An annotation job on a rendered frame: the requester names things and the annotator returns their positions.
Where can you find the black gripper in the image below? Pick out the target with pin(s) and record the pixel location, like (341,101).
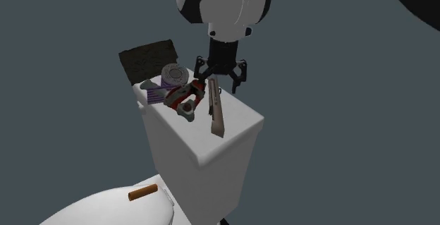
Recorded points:
(223,54)

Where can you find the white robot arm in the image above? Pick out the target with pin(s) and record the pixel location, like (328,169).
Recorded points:
(233,4)

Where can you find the long brown flat bar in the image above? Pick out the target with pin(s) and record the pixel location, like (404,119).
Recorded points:
(215,107)

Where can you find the round grey disc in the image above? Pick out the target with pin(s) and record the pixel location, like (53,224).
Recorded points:
(175,74)

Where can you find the red and grey toy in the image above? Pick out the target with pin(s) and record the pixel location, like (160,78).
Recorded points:
(178,97)

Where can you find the purple striped box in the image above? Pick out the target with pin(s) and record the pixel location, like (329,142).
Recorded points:
(155,96)

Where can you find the dark patterned robot stand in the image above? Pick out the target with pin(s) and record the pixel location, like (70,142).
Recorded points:
(146,61)

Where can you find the white toilet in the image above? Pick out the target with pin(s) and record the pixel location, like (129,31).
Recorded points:
(206,162)

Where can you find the orange cylinder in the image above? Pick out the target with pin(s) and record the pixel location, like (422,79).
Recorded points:
(142,192)

